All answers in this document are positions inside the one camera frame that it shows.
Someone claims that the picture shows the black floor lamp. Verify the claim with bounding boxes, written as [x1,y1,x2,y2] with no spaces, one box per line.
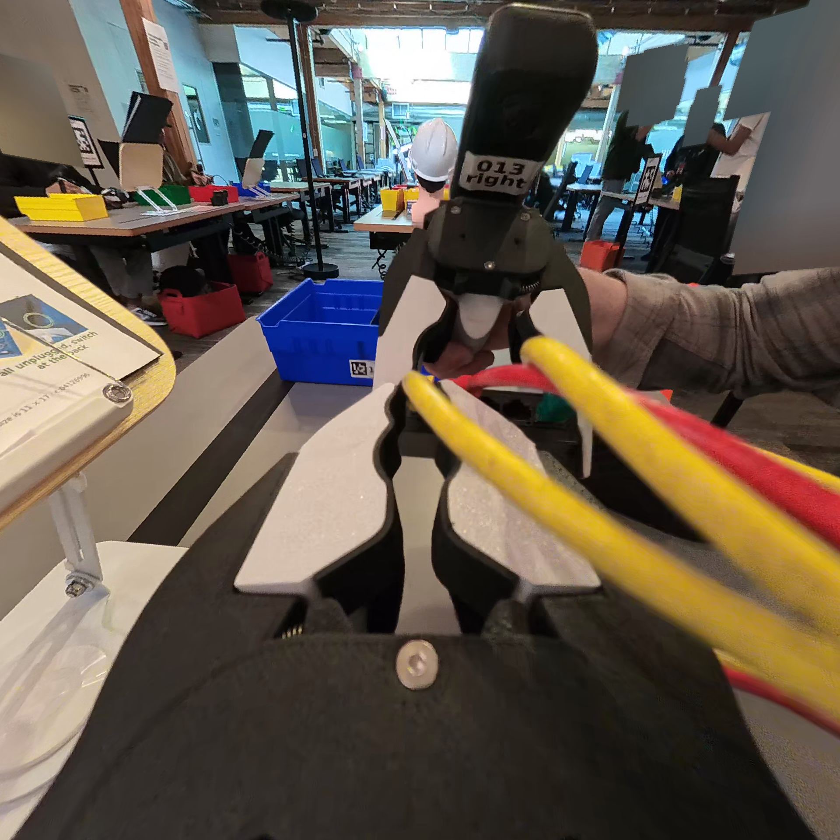
[260,0,341,281]

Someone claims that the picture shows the large blue plastic bin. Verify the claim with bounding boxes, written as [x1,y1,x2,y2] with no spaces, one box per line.
[257,277,385,386]

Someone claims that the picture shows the white hard hat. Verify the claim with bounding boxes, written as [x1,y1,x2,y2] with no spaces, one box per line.
[408,118,458,182]

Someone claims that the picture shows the red ethernet cable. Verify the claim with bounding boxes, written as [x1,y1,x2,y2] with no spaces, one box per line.
[453,364,840,736]

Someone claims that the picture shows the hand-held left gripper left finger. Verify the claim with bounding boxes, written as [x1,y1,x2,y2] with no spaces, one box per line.
[234,382,406,634]

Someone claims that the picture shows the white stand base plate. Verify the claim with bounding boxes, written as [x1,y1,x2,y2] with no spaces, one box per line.
[0,541,188,840]

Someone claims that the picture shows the small wooden board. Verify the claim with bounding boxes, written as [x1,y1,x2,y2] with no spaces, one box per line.
[118,142,164,191]

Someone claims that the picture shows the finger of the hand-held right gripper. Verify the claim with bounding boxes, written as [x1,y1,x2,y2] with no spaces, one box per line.
[371,274,448,389]
[508,289,595,478]

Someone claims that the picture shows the white paper notice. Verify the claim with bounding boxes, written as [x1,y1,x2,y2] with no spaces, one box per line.
[141,17,179,93]

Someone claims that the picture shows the person's right forearm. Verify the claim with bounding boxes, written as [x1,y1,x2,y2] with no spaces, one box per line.
[581,266,840,403]

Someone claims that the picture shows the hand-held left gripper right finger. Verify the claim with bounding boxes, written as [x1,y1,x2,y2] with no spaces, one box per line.
[430,381,602,634]

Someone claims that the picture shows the black office chair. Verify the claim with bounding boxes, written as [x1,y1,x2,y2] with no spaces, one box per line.
[646,174,740,284]

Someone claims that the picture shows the person's right hand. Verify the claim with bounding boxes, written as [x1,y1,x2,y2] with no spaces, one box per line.
[423,298,526,382]

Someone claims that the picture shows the black network switch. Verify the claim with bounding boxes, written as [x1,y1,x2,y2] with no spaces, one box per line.
[402,388,581,460]

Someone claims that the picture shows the red fabric bag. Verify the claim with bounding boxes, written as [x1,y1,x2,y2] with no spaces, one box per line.
[227,251,274,294]
[157,282,247,340]

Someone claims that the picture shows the yellow ethernet cable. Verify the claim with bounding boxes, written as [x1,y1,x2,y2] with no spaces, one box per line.
[781,451,840,494]
[520,335,840,641]
[400,369,840,723]

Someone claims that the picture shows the long wooden desk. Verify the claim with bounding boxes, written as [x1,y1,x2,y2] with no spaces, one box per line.
[10,196,299,253]

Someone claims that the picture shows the short wooden desk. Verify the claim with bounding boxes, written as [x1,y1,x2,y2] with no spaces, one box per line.
[354,205,421,235]

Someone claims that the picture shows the wooden instruction board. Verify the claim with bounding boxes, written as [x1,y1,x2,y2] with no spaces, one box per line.
[0,217,177,526]

